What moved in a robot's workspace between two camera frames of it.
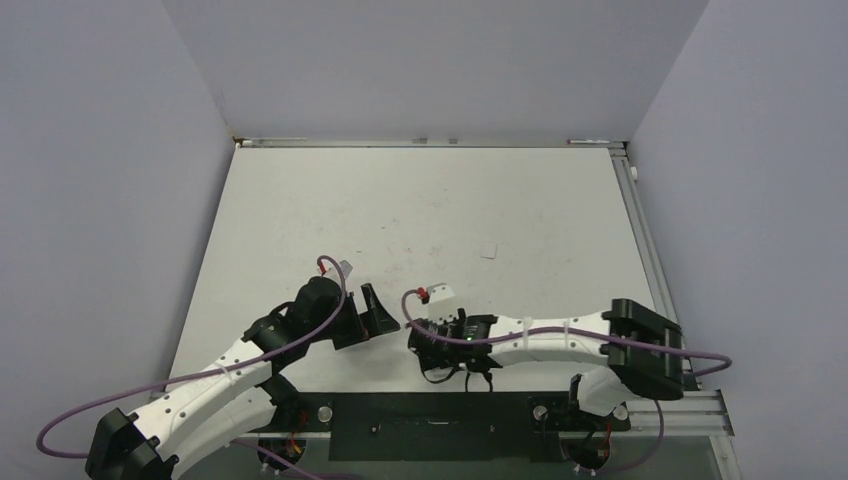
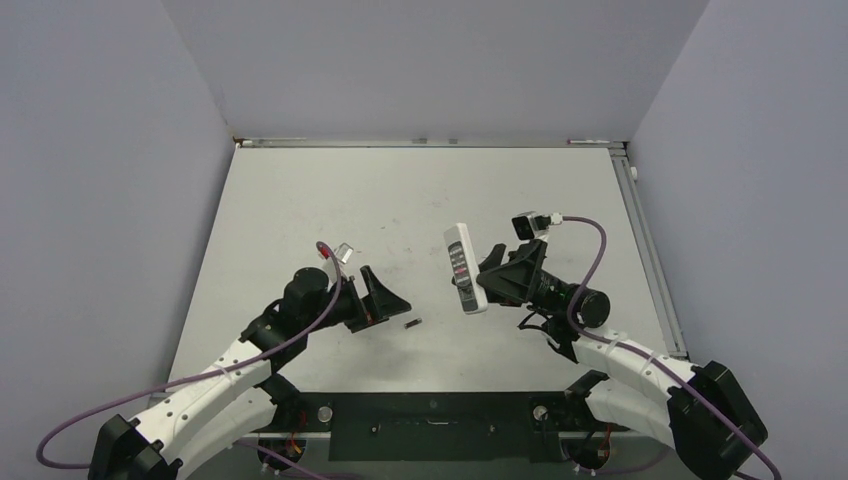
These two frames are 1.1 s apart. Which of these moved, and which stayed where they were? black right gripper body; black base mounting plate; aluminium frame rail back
Moved: black right gripper body
Stayed: aluminium frame rail back; black base mounting plate
